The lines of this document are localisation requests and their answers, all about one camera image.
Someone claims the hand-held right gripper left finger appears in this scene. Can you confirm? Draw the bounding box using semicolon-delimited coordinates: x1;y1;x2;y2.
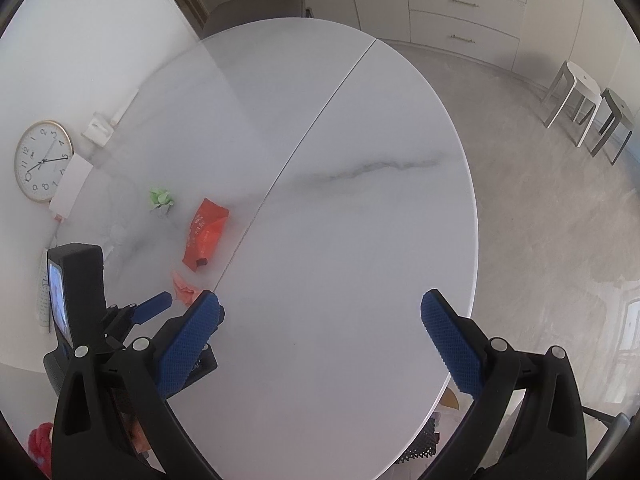
52;291;224;480

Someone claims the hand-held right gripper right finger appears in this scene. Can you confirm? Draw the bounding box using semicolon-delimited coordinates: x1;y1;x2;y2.
421;289;587;480

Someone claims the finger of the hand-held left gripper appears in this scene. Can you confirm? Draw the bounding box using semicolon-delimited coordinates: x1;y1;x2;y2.
187;342;219;386
102;291;174;350

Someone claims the pink paper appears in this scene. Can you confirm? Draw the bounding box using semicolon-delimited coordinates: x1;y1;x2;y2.
172;271;204;307

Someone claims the orange snack wrapper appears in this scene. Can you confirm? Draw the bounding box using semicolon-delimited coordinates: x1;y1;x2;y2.
181;197;231;273

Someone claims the green paper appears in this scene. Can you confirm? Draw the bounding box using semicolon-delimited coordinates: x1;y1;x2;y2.
149;187;177;217

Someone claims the black foam net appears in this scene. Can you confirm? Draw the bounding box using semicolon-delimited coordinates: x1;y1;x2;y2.
400;422;443;467

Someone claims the green white packet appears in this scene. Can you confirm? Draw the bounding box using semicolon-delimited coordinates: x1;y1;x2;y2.
37;255;53;333

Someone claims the white card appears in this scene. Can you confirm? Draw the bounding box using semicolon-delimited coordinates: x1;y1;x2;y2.
50;154;93;218

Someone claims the red cloth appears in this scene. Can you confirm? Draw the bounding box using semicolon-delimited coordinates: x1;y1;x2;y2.
27;422;54;478

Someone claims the white mug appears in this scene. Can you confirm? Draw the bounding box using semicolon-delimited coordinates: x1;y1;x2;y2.
82;112;113;147

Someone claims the white cylindrical tube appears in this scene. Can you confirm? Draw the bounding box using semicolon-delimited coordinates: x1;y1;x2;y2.
111;89;140;123

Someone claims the grey stool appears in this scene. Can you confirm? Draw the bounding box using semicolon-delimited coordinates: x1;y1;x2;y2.
585;87;634;166

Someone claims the white stool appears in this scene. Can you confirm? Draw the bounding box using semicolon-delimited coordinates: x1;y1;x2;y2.
542;60;602;148

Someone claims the grey dining chair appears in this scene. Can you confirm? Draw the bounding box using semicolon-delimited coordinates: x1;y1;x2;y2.
202;0;307;39

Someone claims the beige drawer cabinet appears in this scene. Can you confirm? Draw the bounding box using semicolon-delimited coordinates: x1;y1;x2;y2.
345;0;586;73

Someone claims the round white wall clock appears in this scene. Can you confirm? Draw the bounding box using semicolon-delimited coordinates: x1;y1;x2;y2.
14;120;74;204

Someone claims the grey metal frame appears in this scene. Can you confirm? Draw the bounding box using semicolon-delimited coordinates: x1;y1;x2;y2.
582;405;631;478

